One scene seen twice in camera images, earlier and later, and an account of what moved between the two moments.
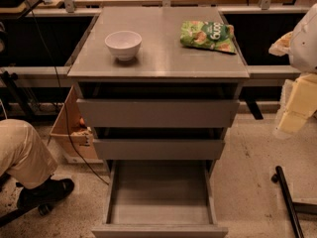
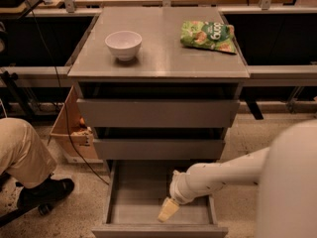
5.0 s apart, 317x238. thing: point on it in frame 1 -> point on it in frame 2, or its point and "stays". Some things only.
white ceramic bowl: (124, 44) stays
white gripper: (304, 49) -> (177, 189)
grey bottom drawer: (160, 198) stays
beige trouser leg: (23, 154) stays
